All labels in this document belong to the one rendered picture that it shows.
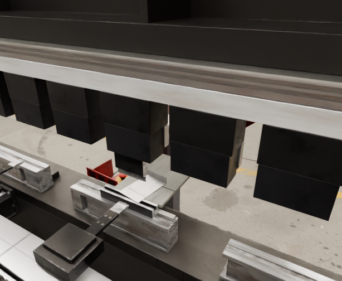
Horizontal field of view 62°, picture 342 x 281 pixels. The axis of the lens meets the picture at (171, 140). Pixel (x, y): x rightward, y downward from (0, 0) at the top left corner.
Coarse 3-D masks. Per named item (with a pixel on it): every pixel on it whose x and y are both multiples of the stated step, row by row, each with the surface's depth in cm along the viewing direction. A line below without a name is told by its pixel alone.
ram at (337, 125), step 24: (24, 72) 83; (48, 72) 77; (72, 72) 72; (96, 72) 68; (144, 96) 64; (168, 96) 60; (192, 96) 57; (216, 96) 55; (240, 96) 52; (264, 120) 52; (288, 120) 49; (312, 120) 47; (336, 120) 46
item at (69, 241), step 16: (112, 208) 82; (96, 224) 76; (48, 240) 67; (64, 240) 67; (80, 240) 67; (96, 240) 69; (48, 256) 64; (64, 256) 63; (80, 256) 64; (96, 256) 68; (64, 272) 61; (80, 272) 64
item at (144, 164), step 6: (114, 156) 82; (120, 156) 80; (126, 156) 79; (120, 162) 81; (126, 162) 80; (132, 162) 79; (138, 162) 77; (144, 162) 77; (120, 168) 82; (126, 168) 81; (132, 168) 80; (138, 168) 78; (144, 168) 78; (126, 174) 83; (132, 174) 82; (138, 174) 79; (144, 174) 79; (144, 180) 80
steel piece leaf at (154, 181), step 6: (150, 174) 97; (156, 174) 95; (138, 180) 95; (150, 180) 95; (156, 180) 95; (162, 180) 94; (132, 186) 92; (138, 186) 92; (144, 186) 92; (150, 186) 92; (156, 186) 92; (138, 192) 89; (144, 192) 89; (150, 192) 89
